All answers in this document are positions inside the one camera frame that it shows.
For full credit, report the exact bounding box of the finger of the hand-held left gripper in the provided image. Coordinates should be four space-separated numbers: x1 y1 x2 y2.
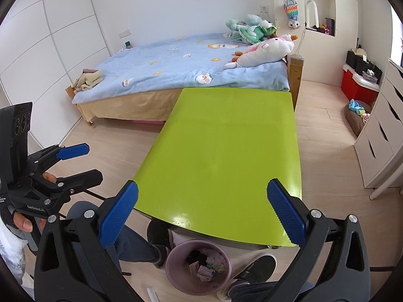
27 142 90 177
47 169 104 203

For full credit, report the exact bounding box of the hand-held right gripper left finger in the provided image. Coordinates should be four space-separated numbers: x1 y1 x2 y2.
33 180 140 302

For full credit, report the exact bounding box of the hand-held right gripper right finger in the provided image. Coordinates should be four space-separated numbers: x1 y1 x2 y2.
266 178 372 302

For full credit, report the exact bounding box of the pink trash bin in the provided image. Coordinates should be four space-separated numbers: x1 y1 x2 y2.
165 239 233 294

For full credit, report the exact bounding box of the person's left forearm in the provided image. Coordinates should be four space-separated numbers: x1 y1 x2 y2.
0 226 29 293

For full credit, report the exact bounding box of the person's left hand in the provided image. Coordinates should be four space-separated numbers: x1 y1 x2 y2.
3 172 58 236

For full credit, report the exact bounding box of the person's left leg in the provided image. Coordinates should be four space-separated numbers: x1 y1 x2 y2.
68 201 167 266

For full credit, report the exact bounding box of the person's leg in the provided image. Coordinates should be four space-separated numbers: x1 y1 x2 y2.
227 281 315 302
68 201 167 266

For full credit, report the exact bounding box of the person's left black shoe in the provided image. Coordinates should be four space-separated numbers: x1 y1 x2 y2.
147 218 173 249

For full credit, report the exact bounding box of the person's black shoe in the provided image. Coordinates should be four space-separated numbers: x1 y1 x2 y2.
227 254 278 301
147 218 173 249

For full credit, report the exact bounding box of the person's right black shoe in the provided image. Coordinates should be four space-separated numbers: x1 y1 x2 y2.
227 254 278 301

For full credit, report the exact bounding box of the bed with blue sheet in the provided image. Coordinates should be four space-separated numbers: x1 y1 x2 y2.
65 53 304 126

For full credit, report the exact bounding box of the beige folded cloth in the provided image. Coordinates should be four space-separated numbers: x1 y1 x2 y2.
72 69 104 93

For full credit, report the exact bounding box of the person's right leg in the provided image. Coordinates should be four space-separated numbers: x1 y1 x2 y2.
227 281 315 302

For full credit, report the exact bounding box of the brown pet bed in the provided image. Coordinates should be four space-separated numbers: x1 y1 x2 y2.
344 102 370 137

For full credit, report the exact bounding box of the white drawer cabinet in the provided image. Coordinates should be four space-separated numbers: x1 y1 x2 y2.
354 58 403 200

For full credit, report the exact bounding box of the blue soft toy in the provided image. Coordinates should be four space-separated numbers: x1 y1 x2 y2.
348 99 366 115

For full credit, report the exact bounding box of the light blue printed blanket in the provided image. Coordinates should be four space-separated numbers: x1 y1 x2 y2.
72 32 290 105

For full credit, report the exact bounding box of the red storage box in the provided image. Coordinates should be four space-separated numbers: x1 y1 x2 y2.
341 64 380 107

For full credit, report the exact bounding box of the white unicorn plush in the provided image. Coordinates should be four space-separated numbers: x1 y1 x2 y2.
224 33 298 69

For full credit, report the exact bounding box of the black bag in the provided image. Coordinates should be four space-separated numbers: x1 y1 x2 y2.
346 49 383 84

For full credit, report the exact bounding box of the green plush toy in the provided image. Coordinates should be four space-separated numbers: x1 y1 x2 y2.
238 25 268 45

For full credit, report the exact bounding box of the mint plush toy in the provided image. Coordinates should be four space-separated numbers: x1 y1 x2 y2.
224 19 249 40

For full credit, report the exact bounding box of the pale blue plush toy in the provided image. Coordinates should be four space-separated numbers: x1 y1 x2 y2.
247 14 274 30

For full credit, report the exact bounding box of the white arch lamp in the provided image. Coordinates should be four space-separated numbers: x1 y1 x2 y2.
304 1 319 30

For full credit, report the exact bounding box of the white cable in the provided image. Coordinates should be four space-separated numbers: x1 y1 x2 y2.
296 28 307 55

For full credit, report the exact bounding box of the white wall shelf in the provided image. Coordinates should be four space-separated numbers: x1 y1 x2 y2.
300 0 338 38

